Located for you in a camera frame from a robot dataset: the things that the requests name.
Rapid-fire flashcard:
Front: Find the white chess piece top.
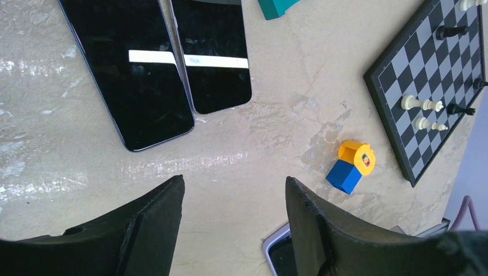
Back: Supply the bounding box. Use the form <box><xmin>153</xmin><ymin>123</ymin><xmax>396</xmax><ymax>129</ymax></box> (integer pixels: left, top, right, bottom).
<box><xmin>459</xmin><ymin>0</ymin><xmax>488</xmax><ymax>12</ymax></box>

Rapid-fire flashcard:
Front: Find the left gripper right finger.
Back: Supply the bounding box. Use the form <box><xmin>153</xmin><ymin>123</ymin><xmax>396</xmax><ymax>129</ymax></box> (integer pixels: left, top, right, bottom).
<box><xmin>285</xmin><ymin>177</ymin><xmax>487</xmax><ymax>275</ymax></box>

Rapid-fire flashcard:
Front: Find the yellow toy traffic light block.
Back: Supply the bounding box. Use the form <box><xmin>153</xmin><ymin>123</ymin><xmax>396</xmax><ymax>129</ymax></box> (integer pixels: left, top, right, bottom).
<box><xmin>338</xmin><ymin>140</ymin><xmax>376</xmax><ymax>176</ymax></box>

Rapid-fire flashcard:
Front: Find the teal curved block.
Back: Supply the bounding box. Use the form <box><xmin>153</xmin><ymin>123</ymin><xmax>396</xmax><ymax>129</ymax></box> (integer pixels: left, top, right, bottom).
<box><xmin>258</xmin><ymin>0</ymin><xmax>300</xmax><ymax>20</ymax></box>

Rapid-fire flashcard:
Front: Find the blue phone black screen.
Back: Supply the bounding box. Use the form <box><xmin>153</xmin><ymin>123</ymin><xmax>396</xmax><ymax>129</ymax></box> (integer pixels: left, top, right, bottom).
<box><xmin>59</xmin><ymin>1</ymin><xmax>195</xmax><ymax>152</ymax></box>

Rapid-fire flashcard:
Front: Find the lilac phone case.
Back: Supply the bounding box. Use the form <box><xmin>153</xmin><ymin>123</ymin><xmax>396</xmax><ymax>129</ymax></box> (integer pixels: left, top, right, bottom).
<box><xmin>262</xmin><ymin>223</ymin><xmax>298</xmax><ymax>276</ymax></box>

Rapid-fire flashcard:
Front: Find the phone with black screen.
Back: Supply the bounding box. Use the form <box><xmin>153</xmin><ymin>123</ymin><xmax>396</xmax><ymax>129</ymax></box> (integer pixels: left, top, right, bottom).
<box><xmin>171</xmin><ymin>0</ymin><xmax>252</xmax><ymax>114</ymax></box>

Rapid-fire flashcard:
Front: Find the black white chessboard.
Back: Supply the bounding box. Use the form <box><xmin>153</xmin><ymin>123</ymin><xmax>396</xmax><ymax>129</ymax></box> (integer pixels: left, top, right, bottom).
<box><xmin>364</xmin><ymin>1</ymin><xmax>487</xmax><ymax>186</ymax></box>

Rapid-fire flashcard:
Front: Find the white chess pawn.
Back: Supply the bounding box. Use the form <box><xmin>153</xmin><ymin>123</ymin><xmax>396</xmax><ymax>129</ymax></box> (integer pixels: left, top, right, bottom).
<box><xmin>414</xmin><ymin>117</ymin><xmax>448</xmax><ymax>131</ymax></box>

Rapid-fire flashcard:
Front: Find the black chess piece far right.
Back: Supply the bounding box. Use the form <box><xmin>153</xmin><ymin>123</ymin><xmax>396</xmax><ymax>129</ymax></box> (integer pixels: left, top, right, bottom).
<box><xmin>473</xmin><ymin>78</ymin><xmax>488</xmax><ymax>91</ymax></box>

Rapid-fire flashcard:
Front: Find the blue toy brick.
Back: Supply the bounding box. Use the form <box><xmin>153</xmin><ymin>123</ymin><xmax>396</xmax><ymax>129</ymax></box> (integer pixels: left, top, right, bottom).
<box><xmin>326</xmin><ymin>159</ymin><xmax>362</xmax><ymax>194</ymax></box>

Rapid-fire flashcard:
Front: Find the white chess queen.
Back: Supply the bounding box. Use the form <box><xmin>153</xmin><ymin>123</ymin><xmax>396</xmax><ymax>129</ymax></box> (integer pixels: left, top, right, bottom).
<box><xmin>401</xmin><ymin>95</ymin><xmax>444</xmax><ymax>112</ymax></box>

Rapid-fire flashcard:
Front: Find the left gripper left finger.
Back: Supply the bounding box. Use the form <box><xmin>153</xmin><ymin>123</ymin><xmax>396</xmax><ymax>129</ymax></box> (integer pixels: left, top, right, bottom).
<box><xmin>1</xmin><ymin>175</ymin><xmax>185</xmax><ymax>275</ymax></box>

